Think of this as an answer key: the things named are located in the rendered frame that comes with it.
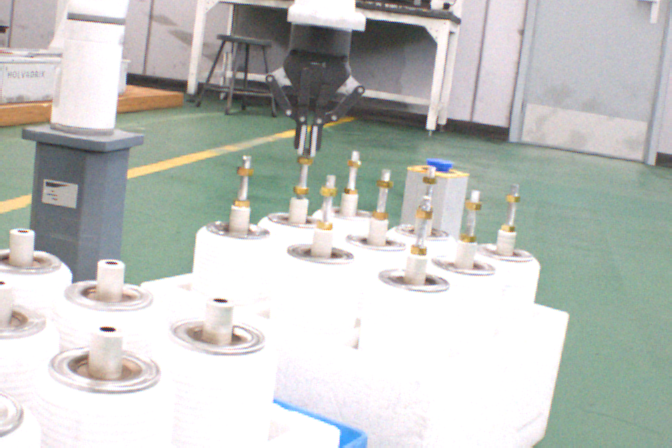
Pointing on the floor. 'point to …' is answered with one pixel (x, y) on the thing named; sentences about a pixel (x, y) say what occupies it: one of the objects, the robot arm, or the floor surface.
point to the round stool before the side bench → (236, 70)
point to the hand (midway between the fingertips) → (307, 139)
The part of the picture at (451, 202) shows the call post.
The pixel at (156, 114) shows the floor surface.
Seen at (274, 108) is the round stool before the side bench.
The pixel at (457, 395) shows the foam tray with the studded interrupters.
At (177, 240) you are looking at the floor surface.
